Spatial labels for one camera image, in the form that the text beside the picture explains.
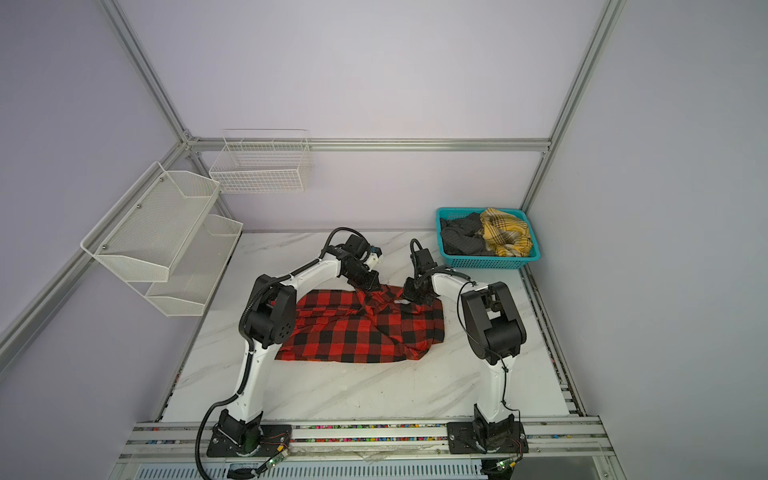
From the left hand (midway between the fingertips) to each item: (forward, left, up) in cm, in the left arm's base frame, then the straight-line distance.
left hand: (376, 288), depth 99 cm
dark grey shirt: (+19, -30, +6) cm, 36 cm away
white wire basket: (+29, +37, +29) cm, 56 cm away
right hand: (-2, -10, -1) cm, 10 cm away
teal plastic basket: (+10, -38, +2) cm, 40 cm away
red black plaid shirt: (-14, +4, 0) cm, 15 cm away
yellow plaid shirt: (+17, -46, +9) cm, 49 cm away
